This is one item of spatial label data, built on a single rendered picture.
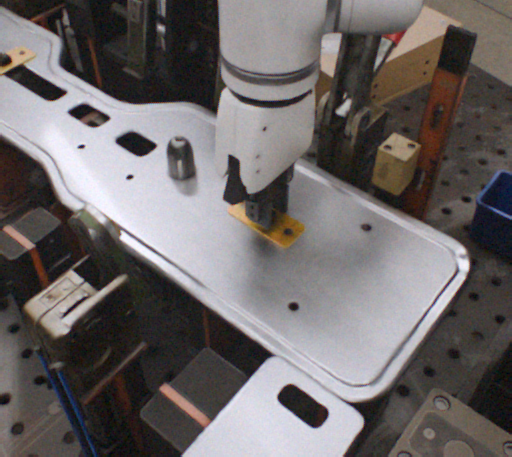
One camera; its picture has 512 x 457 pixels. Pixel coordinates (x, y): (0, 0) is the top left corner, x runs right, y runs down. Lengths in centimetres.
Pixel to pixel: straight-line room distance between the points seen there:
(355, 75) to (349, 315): 26
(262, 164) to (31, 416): 52
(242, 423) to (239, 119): 25
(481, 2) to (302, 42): 284
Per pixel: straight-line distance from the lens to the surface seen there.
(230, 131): 55
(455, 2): 328
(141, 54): 90
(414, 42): 134
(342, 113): 71
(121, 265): 58
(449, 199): 117
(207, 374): 60
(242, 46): 50
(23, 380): 96
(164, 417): 58
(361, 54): 68
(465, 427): 51
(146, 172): 74
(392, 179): 69
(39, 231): 72
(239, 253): 65
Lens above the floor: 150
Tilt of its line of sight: 46 degrees down
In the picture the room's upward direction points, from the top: straight up
